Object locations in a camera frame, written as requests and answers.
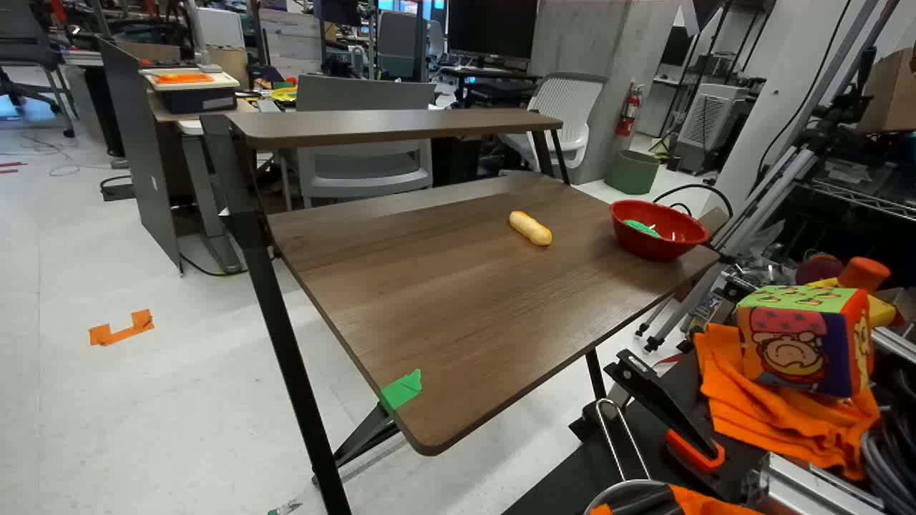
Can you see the green soft object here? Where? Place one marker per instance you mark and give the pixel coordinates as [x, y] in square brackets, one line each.
[641, 228]

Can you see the red plastic bowl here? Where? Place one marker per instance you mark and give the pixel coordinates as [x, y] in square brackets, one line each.
[678, 233]

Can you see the yellow bread roll toy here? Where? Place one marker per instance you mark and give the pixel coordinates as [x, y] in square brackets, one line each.
[536, 233]

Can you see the green tape piece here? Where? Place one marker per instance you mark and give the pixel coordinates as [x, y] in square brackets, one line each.
[405, 391]

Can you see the green bucket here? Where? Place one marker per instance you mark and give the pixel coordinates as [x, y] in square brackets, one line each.
[634, 173]

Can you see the white chair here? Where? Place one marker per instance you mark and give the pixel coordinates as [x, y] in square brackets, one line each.
[571, 102]

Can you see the red fire extinguisher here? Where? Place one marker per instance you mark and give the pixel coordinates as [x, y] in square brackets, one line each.
[627, 112]

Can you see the black orange clamp tool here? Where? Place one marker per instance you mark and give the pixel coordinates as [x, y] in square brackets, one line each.
[681, 435]

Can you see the orange floor tape marker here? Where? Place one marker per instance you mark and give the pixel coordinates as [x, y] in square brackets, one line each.
[107, 336]

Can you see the box with orange top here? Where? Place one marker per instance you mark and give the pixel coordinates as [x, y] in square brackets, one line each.
[192, 89]

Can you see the colourful plush cube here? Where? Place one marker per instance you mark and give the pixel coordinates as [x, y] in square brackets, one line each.
[814, 338]

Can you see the orange cloth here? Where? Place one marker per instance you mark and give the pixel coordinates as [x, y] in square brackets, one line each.
[786, 422]

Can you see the black table leg frame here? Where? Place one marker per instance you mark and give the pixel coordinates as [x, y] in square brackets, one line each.
[232, 162]

